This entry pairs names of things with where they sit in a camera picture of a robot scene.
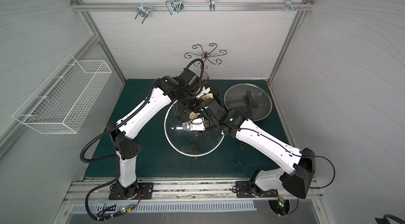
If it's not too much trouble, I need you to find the yellow fluffy cloth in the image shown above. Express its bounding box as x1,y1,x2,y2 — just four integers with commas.
189,93,214,120

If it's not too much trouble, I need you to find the glass pot lid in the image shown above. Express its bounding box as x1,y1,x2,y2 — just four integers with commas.
224,83,273,121
164,98,225,158

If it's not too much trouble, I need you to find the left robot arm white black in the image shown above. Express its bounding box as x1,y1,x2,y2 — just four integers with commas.
110,69,211,189

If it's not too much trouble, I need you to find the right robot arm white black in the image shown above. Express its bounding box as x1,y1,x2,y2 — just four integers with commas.
198,98,315,199

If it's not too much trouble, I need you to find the copper scroll mug tree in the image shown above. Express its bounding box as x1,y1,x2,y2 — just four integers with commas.
184,43,227,81

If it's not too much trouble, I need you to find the right frying pan black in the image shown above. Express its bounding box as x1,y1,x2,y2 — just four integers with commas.
224,83,273,150

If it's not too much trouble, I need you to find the green table mat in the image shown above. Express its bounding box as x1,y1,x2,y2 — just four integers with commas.
85,79,288,178

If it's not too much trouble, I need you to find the metal hook clamp middle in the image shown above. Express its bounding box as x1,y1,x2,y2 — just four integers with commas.
165,0,184,15

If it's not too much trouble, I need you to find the metal hook clamp small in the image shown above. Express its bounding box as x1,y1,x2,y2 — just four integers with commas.
209,0,215,12

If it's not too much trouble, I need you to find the metal hook clamp left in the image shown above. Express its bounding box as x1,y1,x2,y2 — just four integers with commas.
135,4,150,24

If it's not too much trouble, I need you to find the metal hook clamp right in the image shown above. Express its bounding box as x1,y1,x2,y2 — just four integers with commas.
274,0,302,11

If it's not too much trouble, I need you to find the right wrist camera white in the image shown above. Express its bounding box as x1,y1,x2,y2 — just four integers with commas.
182,117,205,131

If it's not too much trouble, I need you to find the black corrugated cable conduit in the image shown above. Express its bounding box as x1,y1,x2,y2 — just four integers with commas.
78,58,206,164

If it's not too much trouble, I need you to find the white wire basket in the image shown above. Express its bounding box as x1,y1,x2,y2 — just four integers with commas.
12,55,112,134

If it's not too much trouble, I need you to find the aluminium crossbar rail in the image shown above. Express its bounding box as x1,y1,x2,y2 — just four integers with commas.
71,1,315,12

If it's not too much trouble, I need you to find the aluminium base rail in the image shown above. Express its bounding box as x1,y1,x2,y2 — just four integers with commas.
61,178,323,204

